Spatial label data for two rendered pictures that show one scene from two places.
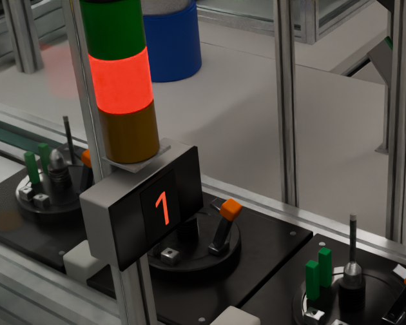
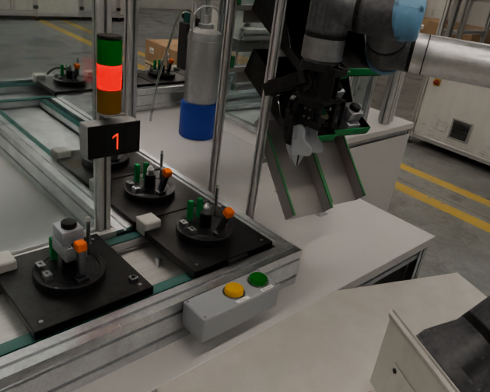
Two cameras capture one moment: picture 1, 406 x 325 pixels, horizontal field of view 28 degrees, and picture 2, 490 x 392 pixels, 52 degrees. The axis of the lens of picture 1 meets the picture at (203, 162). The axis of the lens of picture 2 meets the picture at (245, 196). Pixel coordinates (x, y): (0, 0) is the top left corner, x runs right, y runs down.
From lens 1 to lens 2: 0.46 m
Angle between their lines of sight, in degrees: 6
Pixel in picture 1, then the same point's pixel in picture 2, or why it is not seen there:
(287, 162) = (212, 169)
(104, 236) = (85, 142)
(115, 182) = (96, 122)
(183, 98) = (196, 148)
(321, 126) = not seen: hidden behind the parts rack
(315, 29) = not seen: hidden behind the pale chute
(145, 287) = (106, 183)
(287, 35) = (221, 105)
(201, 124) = (197, 160)
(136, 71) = (113, 73)
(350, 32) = not seen: hidden behind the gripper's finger
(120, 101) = (104, 84)
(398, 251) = (244, 218)
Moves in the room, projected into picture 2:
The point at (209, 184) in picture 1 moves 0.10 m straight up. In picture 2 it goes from (176, 174) to (179, 143)
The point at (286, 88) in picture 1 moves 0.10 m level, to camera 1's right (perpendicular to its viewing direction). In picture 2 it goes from (217, 131) to (252, 137)
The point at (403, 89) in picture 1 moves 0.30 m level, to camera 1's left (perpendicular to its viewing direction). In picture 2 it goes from (260, 138) to (146, 120)
